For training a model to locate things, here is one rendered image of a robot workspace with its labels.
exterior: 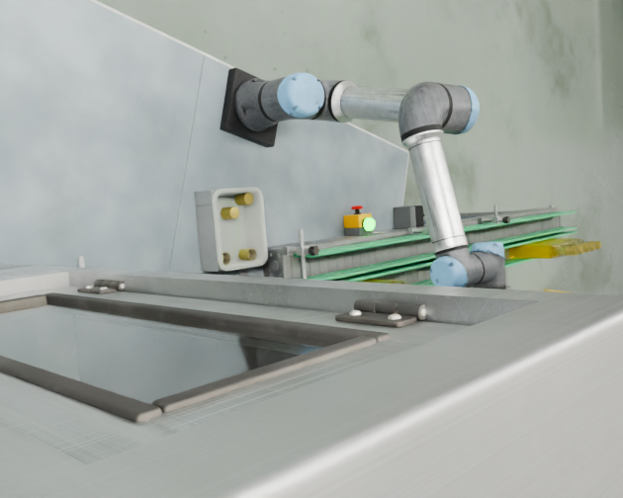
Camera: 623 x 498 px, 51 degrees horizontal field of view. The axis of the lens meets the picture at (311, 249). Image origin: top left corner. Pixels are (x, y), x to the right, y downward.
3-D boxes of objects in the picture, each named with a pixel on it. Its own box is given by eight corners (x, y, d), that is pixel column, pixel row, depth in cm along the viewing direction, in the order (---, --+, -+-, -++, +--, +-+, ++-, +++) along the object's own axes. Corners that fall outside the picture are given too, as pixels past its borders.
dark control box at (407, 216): (393, 228, 242) (411, 228, 236) (392, 207, 242) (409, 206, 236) (406, 226, 248) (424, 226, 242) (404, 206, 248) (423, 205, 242)
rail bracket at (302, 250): (284, 289, 186) (315, 290, 177) (280, 229, 185) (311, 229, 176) (292, 287, 188) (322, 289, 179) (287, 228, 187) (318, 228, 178)
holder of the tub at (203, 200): (203, 290, 182) (220, 291, 177) (194, 192, 180) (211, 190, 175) (250, 281, 194) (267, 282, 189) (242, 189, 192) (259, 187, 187)
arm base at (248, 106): (243, 69, 188) (265, 63, 181) (281, 95, 198) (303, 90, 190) (228, 117, 185) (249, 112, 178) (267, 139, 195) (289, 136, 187)
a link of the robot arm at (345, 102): (296, 76, 186) (453, 81, 148) (332, 80, 196) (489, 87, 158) (293, 119, 189) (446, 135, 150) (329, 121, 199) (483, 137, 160)
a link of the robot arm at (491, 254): (484, 244, 145) (487, 293, 146) (510, 240, 153) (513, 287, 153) (455, 244, 151) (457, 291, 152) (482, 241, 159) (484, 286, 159)
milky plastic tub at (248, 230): (201, 271, 182) (221, 272, 175) (194, 191, 180) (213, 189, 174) (249, 263, 194) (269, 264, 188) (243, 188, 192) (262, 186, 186)
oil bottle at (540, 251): (508, 258, 277) (575, 259, 257) (508, 245, 277) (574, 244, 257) (515, 256, 281) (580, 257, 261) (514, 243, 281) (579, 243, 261)
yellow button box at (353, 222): (343, 235, 223) (360, 235, 218) (341, 213, 223) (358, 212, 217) (357, 233, 228) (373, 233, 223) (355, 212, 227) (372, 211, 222)
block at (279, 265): (267, 281, 191) (284, 282, 186) (265, 249, 190) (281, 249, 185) (276, 280, 193) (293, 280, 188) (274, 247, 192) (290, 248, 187)
